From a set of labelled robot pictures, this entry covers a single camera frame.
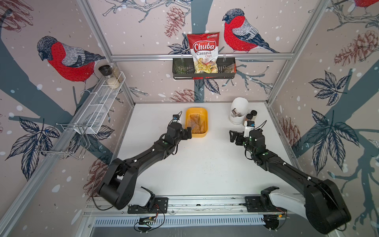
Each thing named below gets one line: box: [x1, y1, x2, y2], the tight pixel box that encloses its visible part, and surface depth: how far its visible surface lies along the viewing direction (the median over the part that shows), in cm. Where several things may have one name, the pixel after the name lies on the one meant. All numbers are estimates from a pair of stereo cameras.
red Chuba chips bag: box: [187, 32, 220, 74], surface depth 84 cm
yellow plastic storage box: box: [185, 107, 209, 138], surface depth 109 cm
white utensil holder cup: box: [228, 96, 249, 125], surface depth 104 cm
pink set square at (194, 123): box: [187, 113, 201, 134], surface depth 109 cm
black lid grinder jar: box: [98, 64, 114, 79], surface depth 81 cm
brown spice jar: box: [244, 113, 254, 121], surface depth 102 cm
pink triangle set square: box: [200, 121, 206, 134], surface depth 106 cm
